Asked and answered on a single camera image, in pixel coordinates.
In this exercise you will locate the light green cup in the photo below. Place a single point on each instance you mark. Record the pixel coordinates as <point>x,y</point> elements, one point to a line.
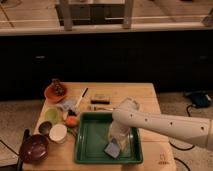
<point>52,115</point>

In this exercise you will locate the dark rectangular block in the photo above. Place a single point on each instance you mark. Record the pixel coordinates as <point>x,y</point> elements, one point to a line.
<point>100,99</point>

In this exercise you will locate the dark blue floor device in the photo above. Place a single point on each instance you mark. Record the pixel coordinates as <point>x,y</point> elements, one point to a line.
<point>200,100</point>

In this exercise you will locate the white cup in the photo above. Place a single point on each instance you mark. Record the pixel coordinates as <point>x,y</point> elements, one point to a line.
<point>58,133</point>

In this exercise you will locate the dark red bowl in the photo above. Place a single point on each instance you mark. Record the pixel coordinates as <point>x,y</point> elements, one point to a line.
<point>34,149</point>

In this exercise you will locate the wooden shelf frame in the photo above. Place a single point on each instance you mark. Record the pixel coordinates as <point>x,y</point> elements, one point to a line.
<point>94,12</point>

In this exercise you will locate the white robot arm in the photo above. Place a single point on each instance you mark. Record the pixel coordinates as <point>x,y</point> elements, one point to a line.
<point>195,131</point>

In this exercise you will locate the black ladle handle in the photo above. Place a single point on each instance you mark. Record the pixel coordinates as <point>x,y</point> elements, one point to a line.
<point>20,162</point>

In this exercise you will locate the blue sponge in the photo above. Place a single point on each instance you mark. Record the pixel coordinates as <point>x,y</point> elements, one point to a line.
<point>112,149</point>

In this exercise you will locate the dark pinecone object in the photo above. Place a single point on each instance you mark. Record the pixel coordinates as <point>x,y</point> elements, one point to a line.
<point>57,86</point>

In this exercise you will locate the green plastic tray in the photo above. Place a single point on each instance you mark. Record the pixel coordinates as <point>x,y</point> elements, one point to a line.
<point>92,139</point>

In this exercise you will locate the orange carrot toy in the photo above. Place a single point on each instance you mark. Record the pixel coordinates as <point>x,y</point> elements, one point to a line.
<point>71,121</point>

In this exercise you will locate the metal utensil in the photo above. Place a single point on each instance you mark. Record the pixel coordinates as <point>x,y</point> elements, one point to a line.
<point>95,108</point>

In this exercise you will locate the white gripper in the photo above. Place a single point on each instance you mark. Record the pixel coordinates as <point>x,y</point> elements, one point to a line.
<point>120,133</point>

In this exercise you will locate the small dark bowl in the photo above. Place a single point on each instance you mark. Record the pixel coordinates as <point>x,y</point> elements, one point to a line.
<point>44,127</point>

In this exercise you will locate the white handled knife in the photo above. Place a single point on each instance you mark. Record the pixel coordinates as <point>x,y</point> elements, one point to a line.
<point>81,97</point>

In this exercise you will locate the clear plastic bag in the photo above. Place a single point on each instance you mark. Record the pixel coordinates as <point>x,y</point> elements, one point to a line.
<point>67,105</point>

